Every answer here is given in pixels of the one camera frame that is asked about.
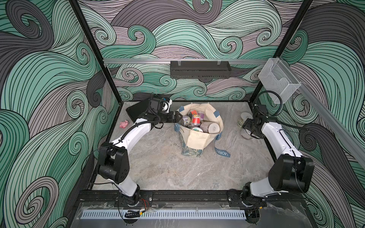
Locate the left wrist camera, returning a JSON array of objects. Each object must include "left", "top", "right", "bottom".
[{"left": 161, "top": 97, "right": 173, "bottom": 113}]

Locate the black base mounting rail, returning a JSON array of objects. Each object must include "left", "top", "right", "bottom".
[{"left": 76, "top": 190, "right": 304, "bottom": 208}]

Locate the aluminium wall rail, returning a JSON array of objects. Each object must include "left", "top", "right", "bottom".
[{"left": 103, "top": 58, "right": 268, "bottom": 65}]

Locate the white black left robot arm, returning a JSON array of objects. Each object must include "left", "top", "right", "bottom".
[{"left": 97, "top": 111, "right": 183, "bottom": 198}]

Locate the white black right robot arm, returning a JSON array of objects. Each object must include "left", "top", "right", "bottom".
[{"left": 242, "top": 104, "right": 315, "bottom": 199}]

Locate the white slotted cable duct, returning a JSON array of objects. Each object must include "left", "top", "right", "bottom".
[{"left": 80, "top": 209, "right": 246, "bottom": 220}]

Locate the teal label seed jar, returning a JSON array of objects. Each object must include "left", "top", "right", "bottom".
[{"left": 191, "top": 127, "right": 203, "bottom": 133}]

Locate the black hard case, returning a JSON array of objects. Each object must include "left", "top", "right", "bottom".
[{"left": 126, "top": 99, "right": 152, "bottom": 123}]

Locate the red label seed jar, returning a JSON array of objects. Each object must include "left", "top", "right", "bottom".
[{"left": 190, "top": 110, "right": 201, "bottom": 126}]

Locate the pink small toy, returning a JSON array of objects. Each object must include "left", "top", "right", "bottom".
[{"left": 119, "top": 120, "right": 129, "bottom": 129}]

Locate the black perforated wall shelf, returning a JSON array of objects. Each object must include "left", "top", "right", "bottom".
[{"left": 170, "top": 61, "right": 232, "bottom": 81}]

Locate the green label seed jar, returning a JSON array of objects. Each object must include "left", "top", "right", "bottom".
[{"left": 237, "top": 112, "right": 252, "bottom": 127}]

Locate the purple label seed jar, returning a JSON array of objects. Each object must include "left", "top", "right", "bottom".
[{"left": 198, "top": 111, "right": 205, "bottom": 121}]

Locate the clear acrylic wall box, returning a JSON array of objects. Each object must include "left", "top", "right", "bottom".
[{"left": 259, "top": 58, "right": 301, "bottom": 104}]

